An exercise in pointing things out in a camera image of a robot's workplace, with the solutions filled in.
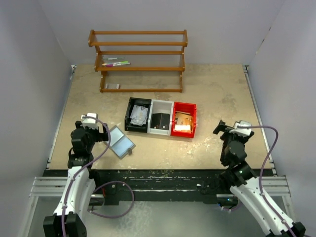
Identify wooden pieces in red bin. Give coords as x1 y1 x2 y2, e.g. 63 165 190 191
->
174 112 192 132

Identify white plastic bin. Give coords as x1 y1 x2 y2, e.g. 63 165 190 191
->
147 99 174 136

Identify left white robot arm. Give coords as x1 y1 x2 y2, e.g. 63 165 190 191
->
43 113 111 237

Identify pink marker pen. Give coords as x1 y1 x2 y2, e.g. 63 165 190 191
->
102 63 122 67

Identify blue grey credit card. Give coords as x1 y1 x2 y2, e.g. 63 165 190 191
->
130 113 147 126

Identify aluminium frame rail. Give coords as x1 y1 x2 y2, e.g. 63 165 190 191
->
30 176 291 197

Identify black plastic bin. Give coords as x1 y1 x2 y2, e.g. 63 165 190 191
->
124 97 152 133

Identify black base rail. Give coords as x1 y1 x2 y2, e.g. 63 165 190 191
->
44 169 274 205

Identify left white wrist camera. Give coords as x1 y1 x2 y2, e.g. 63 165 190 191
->
80 113 99 129

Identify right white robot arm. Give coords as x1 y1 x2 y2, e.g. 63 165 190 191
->
213 120 306 237

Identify light green marker pen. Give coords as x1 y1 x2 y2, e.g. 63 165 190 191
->
114 61 131 66

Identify red plastic bin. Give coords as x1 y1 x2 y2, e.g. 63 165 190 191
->
170 102 197 139

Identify white badge card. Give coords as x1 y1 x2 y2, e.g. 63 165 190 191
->
131 105 148 115

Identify small grey clip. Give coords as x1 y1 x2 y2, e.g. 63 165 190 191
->
105 83 120 89

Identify black object in white bin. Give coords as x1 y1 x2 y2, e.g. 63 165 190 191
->
150 113 170 130

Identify grey card holder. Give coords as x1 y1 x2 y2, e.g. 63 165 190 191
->
109 126 136 159

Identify wooden slatted rack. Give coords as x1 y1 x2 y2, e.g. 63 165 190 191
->
88 30 188 93

